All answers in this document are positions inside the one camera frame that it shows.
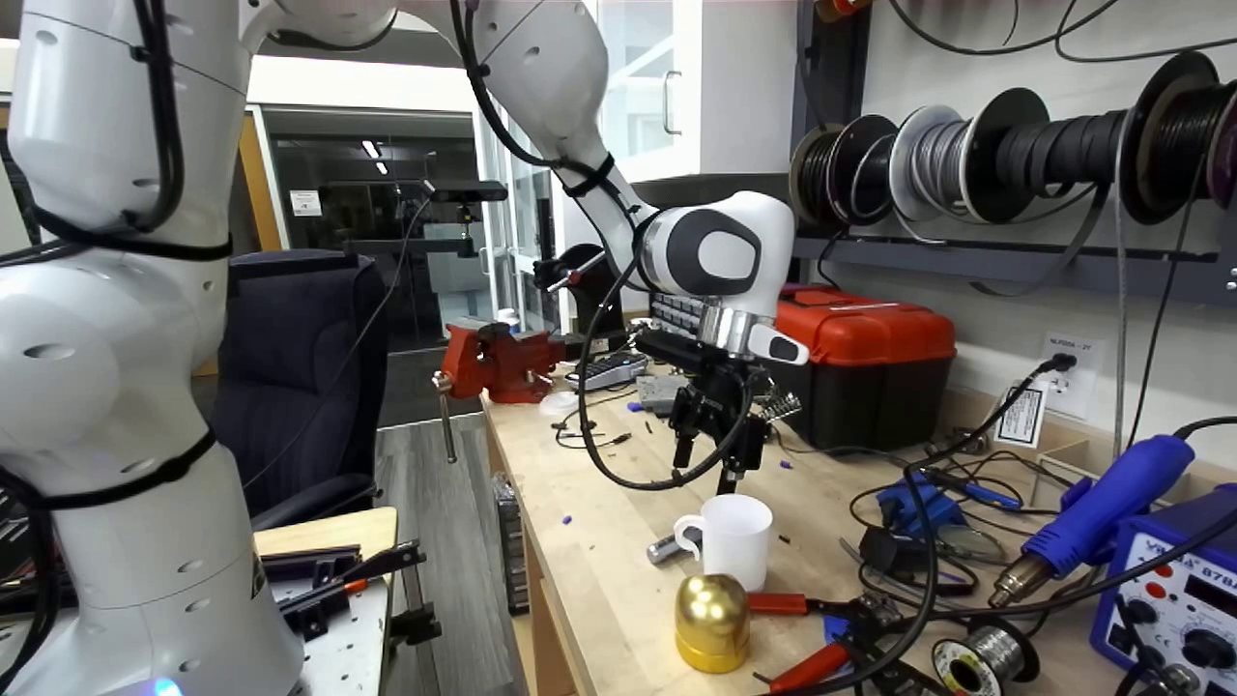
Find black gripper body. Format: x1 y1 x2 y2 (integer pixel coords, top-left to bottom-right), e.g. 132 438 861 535
633 329 769 454

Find silver black marker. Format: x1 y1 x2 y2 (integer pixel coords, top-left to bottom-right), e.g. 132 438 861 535
645 535 684 566

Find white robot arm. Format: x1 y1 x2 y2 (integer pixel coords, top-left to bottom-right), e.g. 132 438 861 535
0 0 809 696

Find white mug cup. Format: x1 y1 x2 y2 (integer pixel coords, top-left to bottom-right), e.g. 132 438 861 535
673 496 772 593

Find red black toolbox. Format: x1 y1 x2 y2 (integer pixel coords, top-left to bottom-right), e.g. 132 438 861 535
778 288 954 448

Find gold tip cleaner holder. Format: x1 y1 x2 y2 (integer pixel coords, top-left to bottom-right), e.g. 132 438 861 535
673 573 751 673

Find red bench vise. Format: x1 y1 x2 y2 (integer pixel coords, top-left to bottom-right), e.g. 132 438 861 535
434 324 560 404

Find blue hot air gun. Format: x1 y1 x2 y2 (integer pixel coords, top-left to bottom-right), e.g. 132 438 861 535
992 435 1195 609

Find black office chair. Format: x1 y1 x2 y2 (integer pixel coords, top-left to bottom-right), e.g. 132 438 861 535
211 249 391 526

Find blue soldering station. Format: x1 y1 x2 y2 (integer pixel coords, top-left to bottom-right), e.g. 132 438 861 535
1092 485 1237 696

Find red handled pliers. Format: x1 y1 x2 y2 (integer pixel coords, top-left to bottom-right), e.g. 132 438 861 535
748 593 883 696

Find blue connector cable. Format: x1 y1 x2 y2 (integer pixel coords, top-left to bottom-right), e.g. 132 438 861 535
877 467 1029 543

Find black wire spool left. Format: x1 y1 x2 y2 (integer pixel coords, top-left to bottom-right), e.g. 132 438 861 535
788 117 896 230

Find black wire spool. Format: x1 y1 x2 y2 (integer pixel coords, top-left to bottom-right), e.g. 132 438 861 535
788 117 896 230
958 90 1126 224
1117 52 1237 224

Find solder wire spool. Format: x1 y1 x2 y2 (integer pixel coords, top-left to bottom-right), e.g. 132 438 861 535
932 626 1042 696

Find white wall cabinet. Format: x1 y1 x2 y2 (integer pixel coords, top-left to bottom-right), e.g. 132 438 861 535
586 0 802 184

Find white wire spool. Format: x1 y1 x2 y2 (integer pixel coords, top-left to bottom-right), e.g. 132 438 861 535
891 105 971 220

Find wall power outlet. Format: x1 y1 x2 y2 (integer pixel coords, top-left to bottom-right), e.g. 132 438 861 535
1046 338 1092 404

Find black wire spool middle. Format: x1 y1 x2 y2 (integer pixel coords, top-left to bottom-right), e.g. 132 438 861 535
958 90 1126 224

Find black wire spool right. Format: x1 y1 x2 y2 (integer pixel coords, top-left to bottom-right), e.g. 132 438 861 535
1117 52 1237 224

